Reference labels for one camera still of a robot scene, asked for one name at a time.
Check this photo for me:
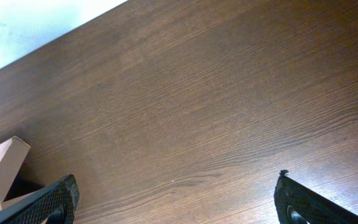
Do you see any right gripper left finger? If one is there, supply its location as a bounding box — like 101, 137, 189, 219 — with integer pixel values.
0, 174, 80, 224

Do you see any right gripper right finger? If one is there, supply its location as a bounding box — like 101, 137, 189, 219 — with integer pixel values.
273, 170, 358, 224

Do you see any cardboard box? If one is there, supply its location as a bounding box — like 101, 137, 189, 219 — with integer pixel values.
0, 136, 32, 218

